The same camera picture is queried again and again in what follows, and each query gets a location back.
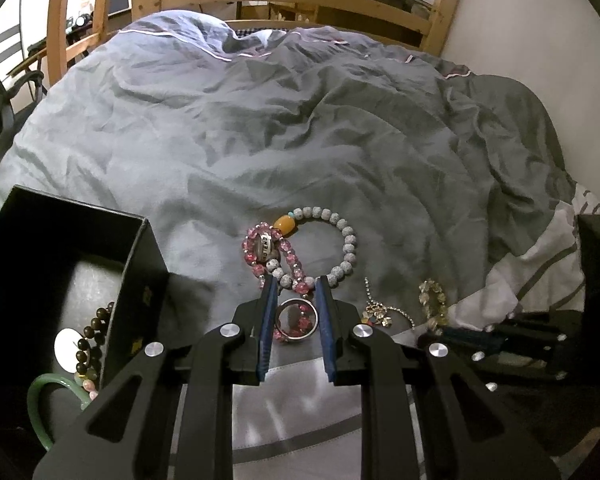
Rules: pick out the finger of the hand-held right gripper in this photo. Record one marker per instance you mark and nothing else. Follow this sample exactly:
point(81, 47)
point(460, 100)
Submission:
point(480, 357)
point(525, 327)

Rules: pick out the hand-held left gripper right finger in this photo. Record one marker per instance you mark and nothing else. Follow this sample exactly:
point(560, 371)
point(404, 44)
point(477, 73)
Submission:
point(327, 330)

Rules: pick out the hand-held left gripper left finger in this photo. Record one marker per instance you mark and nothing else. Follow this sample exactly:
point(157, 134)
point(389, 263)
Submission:
point(265, 330)

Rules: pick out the black cardboard box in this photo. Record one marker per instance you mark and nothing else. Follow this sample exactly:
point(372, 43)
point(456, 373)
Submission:
point(145, 270)

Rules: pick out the grey duvet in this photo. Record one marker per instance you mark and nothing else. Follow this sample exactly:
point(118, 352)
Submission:
point(280, 135)

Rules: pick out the white round disc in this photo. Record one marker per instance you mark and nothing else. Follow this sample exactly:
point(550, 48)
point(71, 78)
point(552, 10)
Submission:
point(65, 350)

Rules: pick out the green jade bangle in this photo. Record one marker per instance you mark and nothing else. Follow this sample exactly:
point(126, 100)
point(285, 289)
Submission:
point(32, 400)

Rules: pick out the checkered bedsheet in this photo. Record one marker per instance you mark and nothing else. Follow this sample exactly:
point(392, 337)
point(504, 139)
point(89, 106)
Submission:
point(252, 30)

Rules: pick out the wooden bed ladder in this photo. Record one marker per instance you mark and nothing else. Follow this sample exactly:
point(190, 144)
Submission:
point(57, 35)

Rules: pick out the wooden bed frame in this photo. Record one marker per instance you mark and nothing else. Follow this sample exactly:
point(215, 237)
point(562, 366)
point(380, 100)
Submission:
point(300, 0)

